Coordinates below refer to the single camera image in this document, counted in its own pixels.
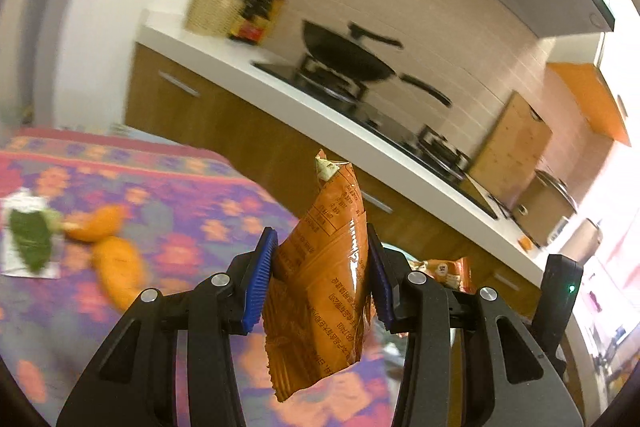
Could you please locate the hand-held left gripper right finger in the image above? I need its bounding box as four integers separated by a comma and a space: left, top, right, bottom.
367, 223, 583, 427

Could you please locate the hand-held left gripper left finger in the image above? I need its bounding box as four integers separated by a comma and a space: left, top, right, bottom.
57, 227, 279, 427

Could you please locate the orange snack packet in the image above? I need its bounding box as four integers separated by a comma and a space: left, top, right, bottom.
261, 148, 375, 403
407, 257, 476, 295

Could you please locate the beige rice cooker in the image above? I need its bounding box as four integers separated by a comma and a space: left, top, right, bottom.
515, 169, 579, 249

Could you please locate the floral tablecloth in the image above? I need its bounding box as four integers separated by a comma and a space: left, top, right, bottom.
0, 127, 396, 427

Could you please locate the wooden cutting board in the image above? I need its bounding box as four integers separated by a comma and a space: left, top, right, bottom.
467, 91, 554, 204

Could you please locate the black gas stove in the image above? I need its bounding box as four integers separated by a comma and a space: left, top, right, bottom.
252, 57, 501, 220

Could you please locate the wooden kitchen base cabinet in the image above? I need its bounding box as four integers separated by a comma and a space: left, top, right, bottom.
122, 44, 551, 323

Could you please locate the green vegetable leaf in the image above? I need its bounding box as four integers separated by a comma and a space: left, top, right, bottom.
9, 207, 62, 273

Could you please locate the black wok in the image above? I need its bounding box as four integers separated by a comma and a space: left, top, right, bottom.
301, 21, 453, 108

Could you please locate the green leaf on white packet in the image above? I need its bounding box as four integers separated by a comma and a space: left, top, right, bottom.
0, 188, 64, 279

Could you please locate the yellow utensil basket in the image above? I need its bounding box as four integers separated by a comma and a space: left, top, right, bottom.
185, 0, 246, 38

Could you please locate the orange wall cabinet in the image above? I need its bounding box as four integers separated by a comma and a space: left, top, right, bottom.
545, 0, 634, 146

